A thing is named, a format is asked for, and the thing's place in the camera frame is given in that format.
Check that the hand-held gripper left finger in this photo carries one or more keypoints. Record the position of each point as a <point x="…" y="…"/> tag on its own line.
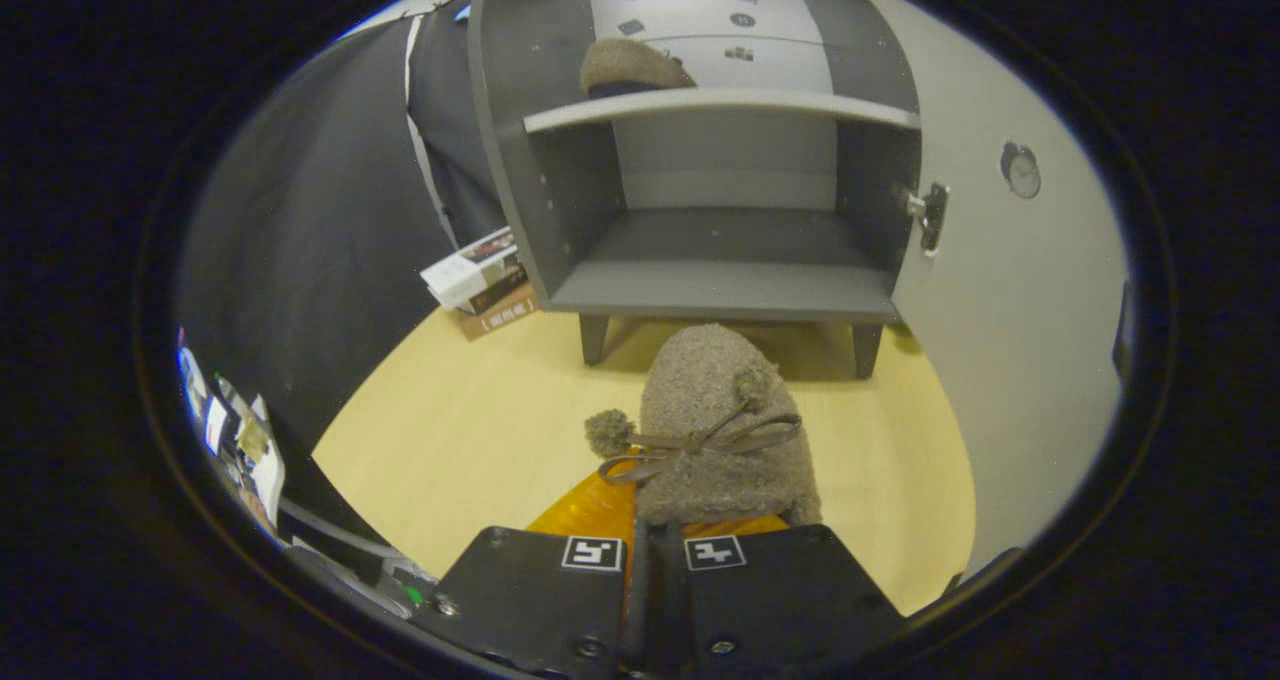
<point x="540" y="600"/>

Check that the pile of assorted colourful items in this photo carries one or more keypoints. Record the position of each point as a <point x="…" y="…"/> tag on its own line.
<point x="262" y="460"/>

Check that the black backdrop cloth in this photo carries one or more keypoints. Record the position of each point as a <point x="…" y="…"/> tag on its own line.
<point x="320" y="210"/>

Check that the grey cabinet shelf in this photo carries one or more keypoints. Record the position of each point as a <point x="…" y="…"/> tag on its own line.
<point x="720" y="103"/>

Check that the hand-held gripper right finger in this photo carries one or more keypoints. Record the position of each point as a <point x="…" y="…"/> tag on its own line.
<point x="780" y="600"/>

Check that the stack of books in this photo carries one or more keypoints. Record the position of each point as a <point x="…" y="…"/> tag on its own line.
<point x="465" y="275"/>

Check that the grey shoe cabinet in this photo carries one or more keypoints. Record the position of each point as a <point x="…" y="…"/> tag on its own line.
<point x="720" y="290"/>

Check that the brown fuzzy slipper shoe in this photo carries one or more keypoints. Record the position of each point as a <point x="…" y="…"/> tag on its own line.
<point x="710" y="400"/>
<point x="625" y="63"/>

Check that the metal door hinge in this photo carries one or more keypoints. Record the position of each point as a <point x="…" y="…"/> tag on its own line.
<point x="932" y="215"/>

